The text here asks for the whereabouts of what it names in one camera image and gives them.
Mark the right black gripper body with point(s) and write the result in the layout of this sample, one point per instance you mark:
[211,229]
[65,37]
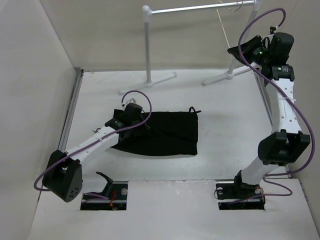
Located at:
[268,58]

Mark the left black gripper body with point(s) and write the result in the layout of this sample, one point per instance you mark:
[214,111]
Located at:
[140,121]

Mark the black trousers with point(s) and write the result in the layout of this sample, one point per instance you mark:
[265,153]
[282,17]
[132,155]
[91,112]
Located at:
[164,134]

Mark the cream wire hanger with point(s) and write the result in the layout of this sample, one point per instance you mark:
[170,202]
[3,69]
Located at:
[221,22]

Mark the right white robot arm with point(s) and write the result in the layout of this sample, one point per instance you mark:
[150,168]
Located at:
[287,141]

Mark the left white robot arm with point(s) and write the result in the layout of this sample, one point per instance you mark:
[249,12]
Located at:
[64,176]

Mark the white clothes rack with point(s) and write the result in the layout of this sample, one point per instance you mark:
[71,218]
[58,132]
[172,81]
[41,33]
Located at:
[186,37]

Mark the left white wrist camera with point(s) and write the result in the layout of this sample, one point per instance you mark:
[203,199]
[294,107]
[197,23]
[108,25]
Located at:
[132,100]

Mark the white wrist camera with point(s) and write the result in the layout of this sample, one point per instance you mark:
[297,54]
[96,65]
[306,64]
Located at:
[273,29]
[132,100]

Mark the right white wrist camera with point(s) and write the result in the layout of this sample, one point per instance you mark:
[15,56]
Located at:
[273,29]

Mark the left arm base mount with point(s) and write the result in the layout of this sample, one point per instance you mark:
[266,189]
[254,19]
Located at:
[101,193]

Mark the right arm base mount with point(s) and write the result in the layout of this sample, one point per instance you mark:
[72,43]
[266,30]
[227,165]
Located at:
[230,197]

